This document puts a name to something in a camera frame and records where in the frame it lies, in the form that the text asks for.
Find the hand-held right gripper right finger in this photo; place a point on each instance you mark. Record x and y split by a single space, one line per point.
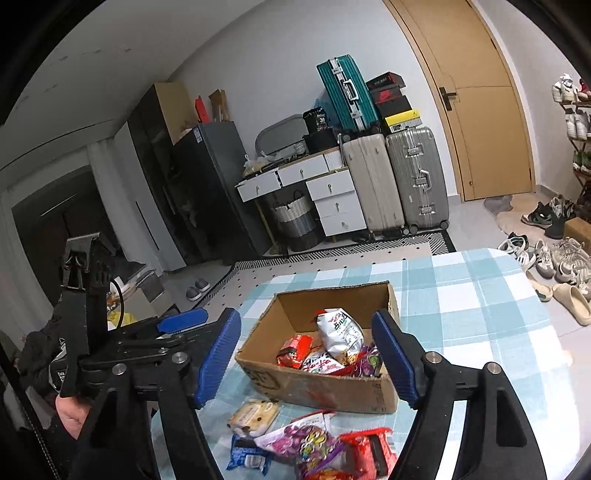
397 364

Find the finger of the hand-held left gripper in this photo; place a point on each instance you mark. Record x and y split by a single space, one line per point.
152 344
182 321

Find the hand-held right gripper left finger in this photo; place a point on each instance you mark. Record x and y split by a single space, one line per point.
217 364

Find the purple snack packet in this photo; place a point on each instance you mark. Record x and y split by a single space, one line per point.
369 362
295 438

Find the cream bread packet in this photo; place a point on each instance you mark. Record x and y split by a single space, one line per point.
254 415

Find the white snack bag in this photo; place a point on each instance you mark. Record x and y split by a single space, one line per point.
341 334

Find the brown cardboard box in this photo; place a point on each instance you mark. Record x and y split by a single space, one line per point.
323 394

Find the red packet with dark window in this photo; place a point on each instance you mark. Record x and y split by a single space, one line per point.
369 452

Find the blue cookie packet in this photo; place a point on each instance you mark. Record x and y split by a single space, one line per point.
247 457

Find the person's left hand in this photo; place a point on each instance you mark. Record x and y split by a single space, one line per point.
74 415

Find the grey slippers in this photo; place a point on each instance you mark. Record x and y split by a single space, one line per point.
198 290

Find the yellow bag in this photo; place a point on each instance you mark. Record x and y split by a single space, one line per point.
121 321

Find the blue checked tablecloth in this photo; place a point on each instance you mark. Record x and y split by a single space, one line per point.
471 314

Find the white wardrobe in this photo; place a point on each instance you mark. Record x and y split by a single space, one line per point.
138 221

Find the dark grey refrigerator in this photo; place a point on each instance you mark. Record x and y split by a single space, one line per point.
217 194

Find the woven laundry basket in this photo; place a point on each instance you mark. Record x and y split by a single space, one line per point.
295 221

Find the dark glass cabinet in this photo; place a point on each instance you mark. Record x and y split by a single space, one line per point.
152 161

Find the white drawer desk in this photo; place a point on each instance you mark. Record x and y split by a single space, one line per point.
334 198

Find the beige suitcase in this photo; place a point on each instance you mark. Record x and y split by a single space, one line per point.
374 184

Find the silver suitcase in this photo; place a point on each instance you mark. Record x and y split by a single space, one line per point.
418 180

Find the beige slide sandals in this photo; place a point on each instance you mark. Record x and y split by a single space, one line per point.
575 302

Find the scattered sneakers pile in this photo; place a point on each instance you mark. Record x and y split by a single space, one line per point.
549 249

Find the grey oval mirror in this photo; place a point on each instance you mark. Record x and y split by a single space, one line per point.
277 134

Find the red paper bag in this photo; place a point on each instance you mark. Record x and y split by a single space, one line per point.
201 110

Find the brown paper bag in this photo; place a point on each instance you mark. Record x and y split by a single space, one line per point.
219 106

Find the black storage box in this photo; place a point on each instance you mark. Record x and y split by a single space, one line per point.
321 142

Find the small cardboard box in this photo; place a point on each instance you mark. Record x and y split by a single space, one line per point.
579 228

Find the black labelled tub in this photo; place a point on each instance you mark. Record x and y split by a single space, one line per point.
318 121

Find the red and black shoe box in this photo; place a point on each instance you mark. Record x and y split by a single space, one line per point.
390 95

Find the teal suitcase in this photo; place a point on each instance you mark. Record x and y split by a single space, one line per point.
346 92

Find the wooden door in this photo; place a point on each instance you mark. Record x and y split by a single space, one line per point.
480 92

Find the rows of racked shoes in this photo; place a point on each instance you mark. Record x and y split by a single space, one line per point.
570 90

